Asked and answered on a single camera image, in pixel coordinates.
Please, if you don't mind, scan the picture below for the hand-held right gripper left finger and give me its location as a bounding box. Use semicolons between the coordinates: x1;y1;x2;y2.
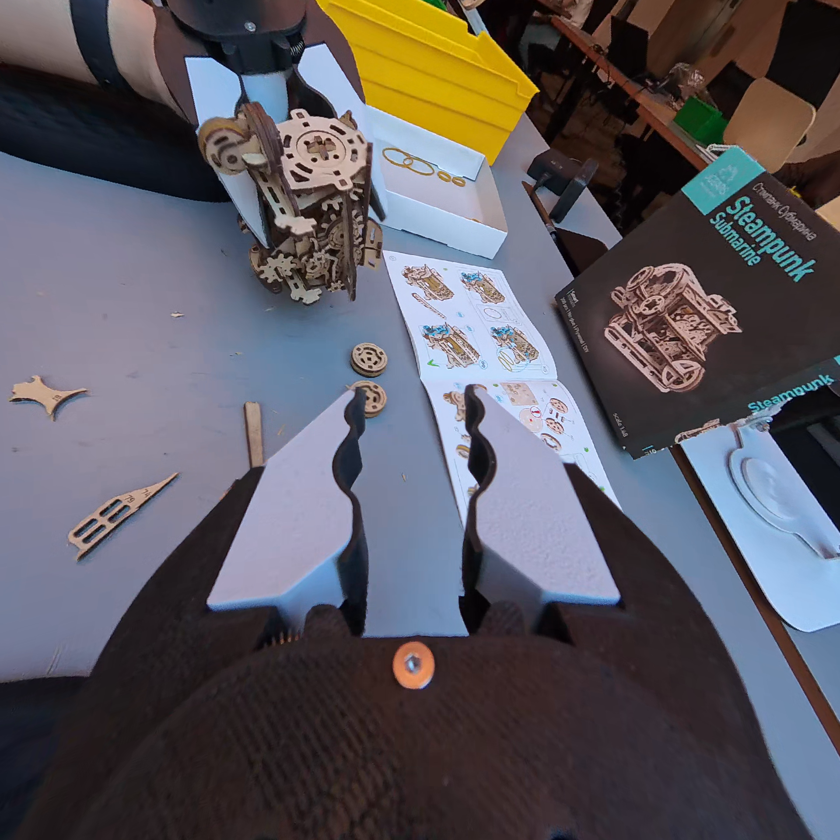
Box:
207;386;370;636

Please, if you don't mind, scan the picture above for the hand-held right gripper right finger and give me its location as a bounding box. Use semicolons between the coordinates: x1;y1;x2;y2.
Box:
461;385;622;635

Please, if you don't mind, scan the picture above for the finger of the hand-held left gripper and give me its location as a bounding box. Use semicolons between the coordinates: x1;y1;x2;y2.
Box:
290;41;389;222
184;56;292;248

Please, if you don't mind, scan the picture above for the wooden mechanical submarine model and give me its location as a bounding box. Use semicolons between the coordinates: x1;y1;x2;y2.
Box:
197;101;385;308

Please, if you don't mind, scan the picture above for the person's left forearm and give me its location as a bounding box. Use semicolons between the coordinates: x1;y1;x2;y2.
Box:
0;0;88;88

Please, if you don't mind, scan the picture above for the black model kit box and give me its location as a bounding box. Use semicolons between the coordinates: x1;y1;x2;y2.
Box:
554;146;840;460

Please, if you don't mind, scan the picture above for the person's left hand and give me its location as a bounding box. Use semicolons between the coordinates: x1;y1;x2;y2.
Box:
107;0;181;115

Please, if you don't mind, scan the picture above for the short wooden stick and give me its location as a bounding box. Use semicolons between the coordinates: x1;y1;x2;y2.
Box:
243;401;265;469

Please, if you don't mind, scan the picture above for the yellow plastic bin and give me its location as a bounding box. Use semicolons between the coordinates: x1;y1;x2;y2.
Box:
315;0;540;165

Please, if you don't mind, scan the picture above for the black wristband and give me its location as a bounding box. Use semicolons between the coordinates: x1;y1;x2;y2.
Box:
70;0;133;91

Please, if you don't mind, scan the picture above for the black padded mat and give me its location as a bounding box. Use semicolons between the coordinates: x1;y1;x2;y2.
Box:
0;62;227;203

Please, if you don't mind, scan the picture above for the round wooden wheel disc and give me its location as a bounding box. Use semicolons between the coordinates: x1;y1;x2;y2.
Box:
350;340;389;379
348;380;389;420

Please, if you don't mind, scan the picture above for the white cardboard box tray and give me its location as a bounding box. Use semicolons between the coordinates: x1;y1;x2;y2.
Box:
364;104;509;260

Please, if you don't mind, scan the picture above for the slotted wooden wedge piece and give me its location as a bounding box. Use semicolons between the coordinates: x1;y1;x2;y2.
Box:
67;472;180;561

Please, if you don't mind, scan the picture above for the printed instruction booklet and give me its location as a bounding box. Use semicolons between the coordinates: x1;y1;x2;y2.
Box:
382;249;623;532

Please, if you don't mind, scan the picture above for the black adapter box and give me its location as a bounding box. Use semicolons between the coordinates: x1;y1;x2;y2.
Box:
527;148;599;224

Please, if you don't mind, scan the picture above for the dark pen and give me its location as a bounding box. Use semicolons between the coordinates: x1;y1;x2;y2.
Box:
521;180;560;245

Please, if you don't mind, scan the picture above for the star-shaped wooden offcut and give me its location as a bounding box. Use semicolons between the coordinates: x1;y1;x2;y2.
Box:
9;374;89;421

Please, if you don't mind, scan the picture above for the long wooden desk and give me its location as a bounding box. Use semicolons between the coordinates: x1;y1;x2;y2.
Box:
551;13;729;173

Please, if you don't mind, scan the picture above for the small green plastic bin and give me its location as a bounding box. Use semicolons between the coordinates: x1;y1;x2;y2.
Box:
675;95;729;147

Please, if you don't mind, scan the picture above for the beige chair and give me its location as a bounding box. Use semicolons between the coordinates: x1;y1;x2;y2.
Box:
724;95;816;175

